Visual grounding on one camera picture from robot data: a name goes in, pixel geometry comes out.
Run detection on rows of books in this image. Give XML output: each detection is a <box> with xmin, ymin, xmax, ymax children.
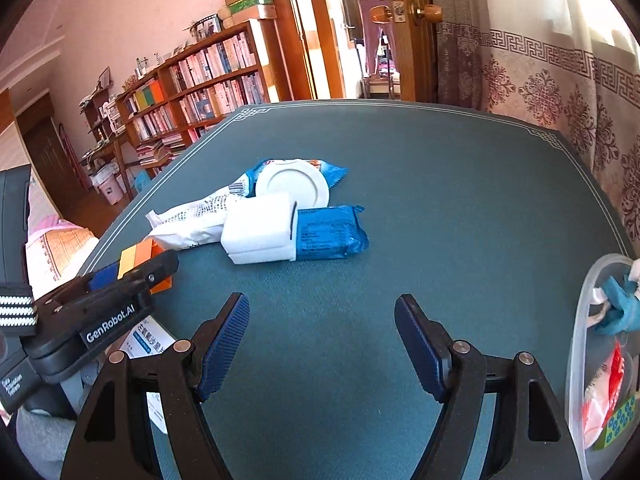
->
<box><xmin>122</xmin><ymin>32</ymin><xmax>266</xmax><ymax>166</ymax></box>

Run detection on patterned cream curtain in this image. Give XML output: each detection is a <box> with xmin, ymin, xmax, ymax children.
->
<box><xmin>427</xmin><ymin>0</ymin><xmax>640</xmax><ymax>261</ymax></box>

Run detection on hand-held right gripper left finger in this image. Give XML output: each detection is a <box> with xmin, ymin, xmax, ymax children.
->
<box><xmin>60</xmin><ymin>292</ymin><xmax>251</xmax><ymax>480</ymax></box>

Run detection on green dotted block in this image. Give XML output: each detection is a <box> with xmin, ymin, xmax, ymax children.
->
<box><xmin>594</xmin><ymin>394</ymin><xmax>637</xmax><ymax>453</ymax></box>

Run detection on blue cloth with white ribbon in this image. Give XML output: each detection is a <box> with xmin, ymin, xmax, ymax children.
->
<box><xmin>592</xmin><ymin>259</ymin><xmax>640</xmax><ymax>337</ymax></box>

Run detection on dark wooden door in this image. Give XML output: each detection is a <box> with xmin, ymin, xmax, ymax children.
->
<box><xmin>20</xmin><ymin>92</ymin><xmax>88</xmax><ymax>201</ymax></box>

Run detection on white plate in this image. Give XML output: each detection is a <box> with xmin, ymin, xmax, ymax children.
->
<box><xmin>256</xmin><ymin>159</ymin><xmax>331</xmax><ymax>209</ymax></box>

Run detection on printed blanket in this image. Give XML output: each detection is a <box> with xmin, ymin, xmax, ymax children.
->
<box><xmin>25</xmin><ymin>165</ymin><xmax>101</xmax><ymax>281</ymax></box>

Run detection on wooden bookcase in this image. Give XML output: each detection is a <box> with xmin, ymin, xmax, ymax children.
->
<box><xmin>116</xmin><ymin>20</ymin><xmax>281</xmax><ymax>171</ymax></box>

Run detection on blue wipes packet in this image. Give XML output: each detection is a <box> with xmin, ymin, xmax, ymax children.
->
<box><xmin>295</xmin><ymin>204</ymin><xmax>370</xmax><ymax>262</ymax></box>

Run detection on orange and yellow toy block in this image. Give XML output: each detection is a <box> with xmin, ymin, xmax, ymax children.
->
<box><xmin>118</xmin><ymin>240</ymin><xmax>174</xmax><ymax>295</ymax></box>

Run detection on person's left forearm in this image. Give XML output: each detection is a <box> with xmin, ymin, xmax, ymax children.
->
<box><xmin>0</xmin><ymin>165</ymin><xmax>40</xmax><ymax>333</ymax></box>

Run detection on wooden door frame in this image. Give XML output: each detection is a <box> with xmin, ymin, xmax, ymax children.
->
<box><xmin>261</xmin><ymin>0</ymin><xmax>346</xmax><ymax>103</ymax></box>

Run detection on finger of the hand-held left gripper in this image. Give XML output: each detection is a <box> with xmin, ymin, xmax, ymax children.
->
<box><xmin>45</xmin><ymin>249</ymin><xmax>180</xmax><ymax>311</ymax></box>
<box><xmin>75</xmin><ymin>264</ymin><xmax>123</xmax><ymax>293</ymax></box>

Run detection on person's grey clothing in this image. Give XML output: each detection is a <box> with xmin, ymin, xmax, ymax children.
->
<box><xmin>15</xmin><ymin>367</ymin><xmax>101</xmax><ymax>480</ymax></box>

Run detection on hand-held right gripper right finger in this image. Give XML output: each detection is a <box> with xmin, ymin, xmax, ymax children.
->
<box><xmin>394</xmin><ymin>294</ymin><xmax>583</xmax><ymax>480</ymax></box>

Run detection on picture frame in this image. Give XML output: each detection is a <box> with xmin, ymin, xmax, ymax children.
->
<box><xmin>192</xmin><ymin>14</ymin><xmax>222</xmax><ymax>43</ymax></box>

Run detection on white storage bin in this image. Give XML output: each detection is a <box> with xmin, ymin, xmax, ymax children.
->
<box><xmin>91</xmin><ymin>165</ymin><xmax>126</xmax><ymax>206</ymax></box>

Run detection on beige cardboard box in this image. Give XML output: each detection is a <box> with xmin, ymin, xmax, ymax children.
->
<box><xmin>230</xmin><ymin>5</ymin><xmax>277</xmax><ymax>21</ymax></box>

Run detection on blue cracker packet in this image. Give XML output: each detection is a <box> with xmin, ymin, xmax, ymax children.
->
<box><xmin>243</xmin><ymin>158</ymin><xmax>348</xmax><ymax>196</ymax></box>

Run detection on green cardboard box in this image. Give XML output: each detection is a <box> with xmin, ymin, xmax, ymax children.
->
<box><xmin>227</xmin><ymin>0</ymin><xmax>276</xmax><ymax>14</ymax></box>

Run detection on mauve hanging pants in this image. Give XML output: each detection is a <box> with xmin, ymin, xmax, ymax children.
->
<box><xmin>357</xmin><ymin>0</ymin><xmax>396</xmax><ymax>78</ymax></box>

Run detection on clear plastic container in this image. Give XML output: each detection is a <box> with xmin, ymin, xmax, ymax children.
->
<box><xmin>565</xmin><ymin>254</ymin><xmax>640</xmax><ymax>480</ymax></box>

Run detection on dark wooden shelf unit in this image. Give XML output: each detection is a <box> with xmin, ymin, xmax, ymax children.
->
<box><xmin>79</xmin><ymin>87</ymin><xmax>133</xmax><ymax>202</ymax></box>

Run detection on white and blue medicine box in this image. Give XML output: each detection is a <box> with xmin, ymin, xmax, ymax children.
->
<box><xmin>117</xmin><ymin>316</ymin><xmax>177</xmax><ymax>433</ymax></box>

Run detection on wooden door knob set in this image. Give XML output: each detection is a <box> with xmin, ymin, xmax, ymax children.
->
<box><xmin>369</xmin><ymin>1</ymin><xmax>445</xmax><ymax>26</ymax></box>

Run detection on white plastic bag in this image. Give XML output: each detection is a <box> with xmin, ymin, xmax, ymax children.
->
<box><xmin>146</xmin><ymin>180</ymin><xmax>251</xmax><ymax>252</ymax></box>

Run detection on large white rectangular case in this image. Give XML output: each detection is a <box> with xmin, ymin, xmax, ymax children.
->
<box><xmin>220</xmin><ymin>193</ymin><xmax>299</xmax><ymax>266</ymax></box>

